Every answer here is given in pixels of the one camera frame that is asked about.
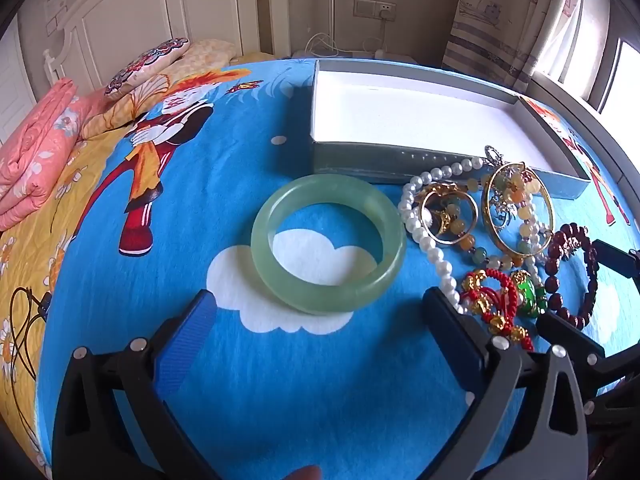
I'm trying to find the white paper wall label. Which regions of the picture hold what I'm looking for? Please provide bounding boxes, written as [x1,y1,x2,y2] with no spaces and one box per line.
[45,0,68,36]

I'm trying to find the floral patterned pillow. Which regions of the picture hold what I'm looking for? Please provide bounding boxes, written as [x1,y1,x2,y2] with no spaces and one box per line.
[104,37,192,101]

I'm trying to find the printed beige curtain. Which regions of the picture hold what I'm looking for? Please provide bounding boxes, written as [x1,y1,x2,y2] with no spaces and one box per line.
[442,0,586,93]

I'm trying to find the white wall socket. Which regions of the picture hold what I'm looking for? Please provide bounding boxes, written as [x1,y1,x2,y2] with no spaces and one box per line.
[354,0,396,23]

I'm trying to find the pale yellow pillow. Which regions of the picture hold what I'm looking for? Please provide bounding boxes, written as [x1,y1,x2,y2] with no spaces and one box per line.
[172,40,241,78]

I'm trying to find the white wooden headboard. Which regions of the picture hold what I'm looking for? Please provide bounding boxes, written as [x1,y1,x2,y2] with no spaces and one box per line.
[42,0,281,83]

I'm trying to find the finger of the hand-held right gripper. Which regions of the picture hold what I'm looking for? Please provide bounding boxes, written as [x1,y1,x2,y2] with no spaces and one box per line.
[590,240,640,281]
[536,310,640,441]

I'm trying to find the folded pink quilt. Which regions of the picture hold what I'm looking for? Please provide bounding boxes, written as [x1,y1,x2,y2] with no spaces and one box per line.
[0,78,108,231]

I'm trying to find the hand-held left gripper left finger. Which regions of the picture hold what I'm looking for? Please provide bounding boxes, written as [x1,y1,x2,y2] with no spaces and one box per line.
[52,289,221,480]

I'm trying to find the white pearl necklace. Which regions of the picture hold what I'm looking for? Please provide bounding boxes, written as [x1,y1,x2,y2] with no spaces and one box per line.
[398,156,546,315]

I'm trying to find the window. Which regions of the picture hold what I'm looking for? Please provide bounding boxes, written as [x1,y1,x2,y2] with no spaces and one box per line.
[530,0,640,126]

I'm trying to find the large thin gold hoop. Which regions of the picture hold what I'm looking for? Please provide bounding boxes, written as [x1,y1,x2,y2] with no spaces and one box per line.
[481,161,555,255]

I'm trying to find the yellow green agate bead bracelet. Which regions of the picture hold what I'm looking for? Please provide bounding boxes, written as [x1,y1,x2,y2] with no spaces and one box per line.
[440,165,551,271]

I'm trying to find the blue cartoon printed bedsheet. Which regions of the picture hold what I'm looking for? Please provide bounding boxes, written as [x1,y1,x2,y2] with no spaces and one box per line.
[37,57,640,480]

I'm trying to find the white charging cable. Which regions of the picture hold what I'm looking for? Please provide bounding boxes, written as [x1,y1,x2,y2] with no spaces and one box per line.
[305,20,387,57]

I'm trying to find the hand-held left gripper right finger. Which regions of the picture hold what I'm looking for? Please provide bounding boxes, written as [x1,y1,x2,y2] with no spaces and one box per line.
[422,287,590,480]

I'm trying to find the person's left hand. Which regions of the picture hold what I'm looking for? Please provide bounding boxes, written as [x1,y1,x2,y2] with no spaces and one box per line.
[280,465,322,480]

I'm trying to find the yellow floral blanket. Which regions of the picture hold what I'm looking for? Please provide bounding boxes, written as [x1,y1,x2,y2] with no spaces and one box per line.
[0,67,166,480]

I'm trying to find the green gemstone pendant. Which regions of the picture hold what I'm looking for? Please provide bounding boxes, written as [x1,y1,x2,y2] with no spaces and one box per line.
[510,270,546,317]

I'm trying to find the shallow grey jewelry box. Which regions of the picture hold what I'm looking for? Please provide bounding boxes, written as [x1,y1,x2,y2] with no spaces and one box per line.
[309,58,592,202]

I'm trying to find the red cord bracelet gold charms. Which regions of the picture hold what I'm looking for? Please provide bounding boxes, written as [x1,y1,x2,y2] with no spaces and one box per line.
[460,269,536,353]

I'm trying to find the dark red bead bracelet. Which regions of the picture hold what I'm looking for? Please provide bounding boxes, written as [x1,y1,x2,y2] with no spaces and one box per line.
[544,222,601,331]

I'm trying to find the silver filigree hairpin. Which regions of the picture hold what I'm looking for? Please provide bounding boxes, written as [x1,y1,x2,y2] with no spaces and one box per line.
[482,144,516,226]

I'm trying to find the green jade bangle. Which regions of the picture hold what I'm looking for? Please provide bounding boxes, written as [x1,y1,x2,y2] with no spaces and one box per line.
[250,174,407,317]

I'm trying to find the black charger cable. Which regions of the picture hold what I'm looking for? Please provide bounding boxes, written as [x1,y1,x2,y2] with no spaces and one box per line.
[7,285,53,386]

